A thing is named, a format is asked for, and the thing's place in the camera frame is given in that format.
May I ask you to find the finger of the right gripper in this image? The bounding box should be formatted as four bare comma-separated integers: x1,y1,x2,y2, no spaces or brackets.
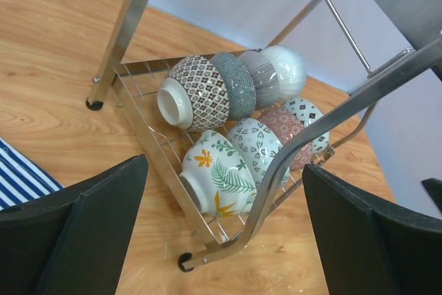
421,178,442,211

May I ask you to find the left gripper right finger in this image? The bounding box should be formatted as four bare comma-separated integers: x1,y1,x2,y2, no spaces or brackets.
302,164,441,294

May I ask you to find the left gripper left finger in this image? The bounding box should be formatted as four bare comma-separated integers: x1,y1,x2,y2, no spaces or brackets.
1,154,148,294

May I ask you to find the pink floral bowl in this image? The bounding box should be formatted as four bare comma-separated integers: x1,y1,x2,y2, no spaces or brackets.
258,106,311,171

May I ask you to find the black diamond pattern bowl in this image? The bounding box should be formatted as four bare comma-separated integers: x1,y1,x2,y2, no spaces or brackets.
281,96,329,155

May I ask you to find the grey leaf pattern bowl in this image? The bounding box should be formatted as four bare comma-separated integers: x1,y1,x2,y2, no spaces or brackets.
227,117,282,189

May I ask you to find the orange green leaf bowl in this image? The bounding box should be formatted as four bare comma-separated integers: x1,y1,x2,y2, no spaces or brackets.
179,130,257,217

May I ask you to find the plain white bowl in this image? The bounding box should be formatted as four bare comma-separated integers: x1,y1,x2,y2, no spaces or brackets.
261,45,307,100

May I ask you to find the steel two-tier dish rack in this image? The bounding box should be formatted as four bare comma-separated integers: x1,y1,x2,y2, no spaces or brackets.
86,0,441,272

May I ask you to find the brown lattice pattern bowl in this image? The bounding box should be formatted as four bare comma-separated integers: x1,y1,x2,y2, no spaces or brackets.
157,55,229,132

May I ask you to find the grey striped bowl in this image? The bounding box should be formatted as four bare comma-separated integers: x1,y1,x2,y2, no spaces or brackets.
239,50,280,110

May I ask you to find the grey wave pattern bowl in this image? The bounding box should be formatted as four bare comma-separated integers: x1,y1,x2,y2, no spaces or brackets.
211,52,257,120

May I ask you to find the blue white striped cloth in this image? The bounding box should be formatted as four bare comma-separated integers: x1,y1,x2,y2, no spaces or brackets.
0,139,64,210

